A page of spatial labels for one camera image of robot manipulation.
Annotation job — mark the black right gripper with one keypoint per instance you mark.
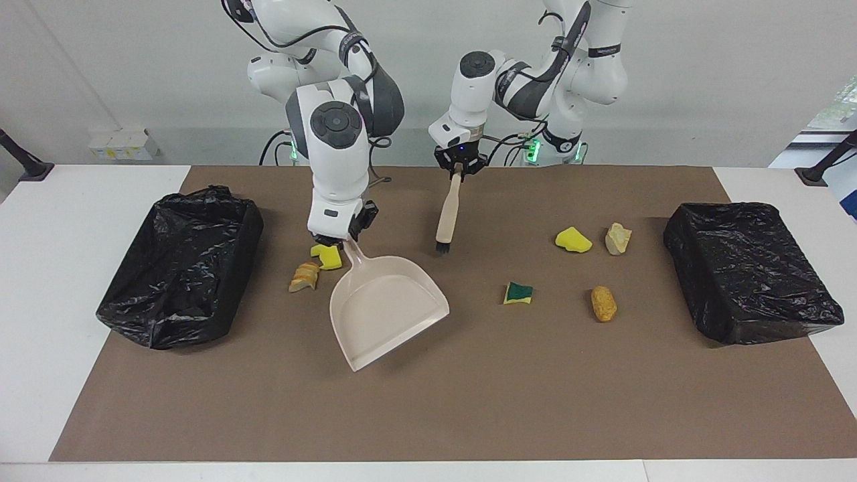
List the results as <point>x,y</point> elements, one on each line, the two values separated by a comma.
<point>365,217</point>

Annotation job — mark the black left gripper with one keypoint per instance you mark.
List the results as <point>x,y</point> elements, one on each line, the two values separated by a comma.
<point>460,155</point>

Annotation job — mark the yellow L-shaped sponge piece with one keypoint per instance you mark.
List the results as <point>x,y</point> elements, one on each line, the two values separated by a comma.
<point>330,259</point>

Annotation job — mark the striped croissant piece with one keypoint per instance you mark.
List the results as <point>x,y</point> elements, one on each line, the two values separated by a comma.
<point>304,278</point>

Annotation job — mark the beige brush with black bristles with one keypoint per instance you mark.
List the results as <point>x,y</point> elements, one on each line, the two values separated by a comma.
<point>448,214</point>

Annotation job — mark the beige plastic dustpan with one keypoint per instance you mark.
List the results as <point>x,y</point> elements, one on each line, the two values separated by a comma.
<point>385,311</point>

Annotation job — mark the yellow wedge sponge piece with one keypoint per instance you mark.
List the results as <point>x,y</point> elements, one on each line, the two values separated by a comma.
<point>572,241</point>

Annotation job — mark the green and yellow sponge piece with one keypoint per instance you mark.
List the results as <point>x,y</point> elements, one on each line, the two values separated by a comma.
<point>519,293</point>

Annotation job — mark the pale beige bread chunk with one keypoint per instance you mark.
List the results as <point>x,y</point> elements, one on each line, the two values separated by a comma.
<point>617,239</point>

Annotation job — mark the orange-brown oval bread lump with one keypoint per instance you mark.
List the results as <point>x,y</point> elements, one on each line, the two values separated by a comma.
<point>603,304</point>

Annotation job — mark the bin with black bag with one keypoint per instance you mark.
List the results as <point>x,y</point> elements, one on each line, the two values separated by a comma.
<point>750,281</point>
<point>181,281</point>

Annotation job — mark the brown table mat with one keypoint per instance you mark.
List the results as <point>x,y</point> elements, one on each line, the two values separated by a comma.
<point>469,388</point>

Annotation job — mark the white power strip box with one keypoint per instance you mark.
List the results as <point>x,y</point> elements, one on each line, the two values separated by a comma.
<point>124,144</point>

